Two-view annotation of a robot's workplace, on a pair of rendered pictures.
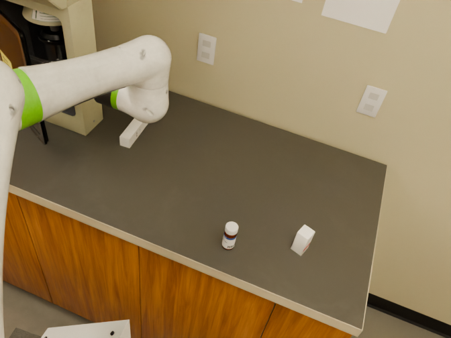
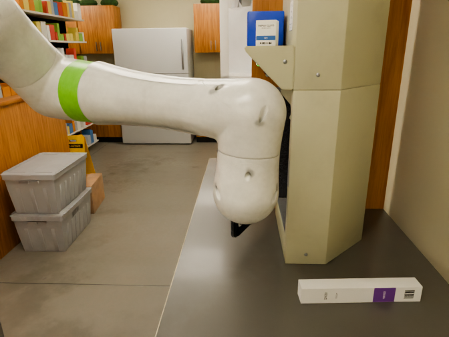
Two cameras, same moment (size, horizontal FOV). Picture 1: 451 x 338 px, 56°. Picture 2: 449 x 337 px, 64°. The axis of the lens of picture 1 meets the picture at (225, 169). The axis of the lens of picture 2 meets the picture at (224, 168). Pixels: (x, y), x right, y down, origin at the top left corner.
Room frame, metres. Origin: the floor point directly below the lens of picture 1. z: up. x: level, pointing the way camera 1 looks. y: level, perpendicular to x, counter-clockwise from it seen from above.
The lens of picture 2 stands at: (0.76, -0.31, 1.51)
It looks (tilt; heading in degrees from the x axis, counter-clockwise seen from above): 18 degrees down; 79
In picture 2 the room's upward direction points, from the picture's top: 1 degrees counter-clockwise
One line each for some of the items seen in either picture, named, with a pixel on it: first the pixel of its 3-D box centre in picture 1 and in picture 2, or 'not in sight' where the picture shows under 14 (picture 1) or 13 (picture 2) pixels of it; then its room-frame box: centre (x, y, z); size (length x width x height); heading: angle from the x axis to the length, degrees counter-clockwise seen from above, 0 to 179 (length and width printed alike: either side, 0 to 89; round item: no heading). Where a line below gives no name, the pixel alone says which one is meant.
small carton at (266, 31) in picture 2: not in sight; (267, 33); (1.05, 0.62, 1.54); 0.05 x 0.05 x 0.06; 64
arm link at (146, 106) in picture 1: (143, 98); (246, 183); (0.90, 0.25, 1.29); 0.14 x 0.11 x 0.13; 76
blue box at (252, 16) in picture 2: not in sight; (264, 29); (1.08, 0.75, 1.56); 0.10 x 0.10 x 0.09; 76
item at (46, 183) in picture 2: not in sight; (51, 181); (-0.11, 2.67, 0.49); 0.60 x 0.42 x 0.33; 76
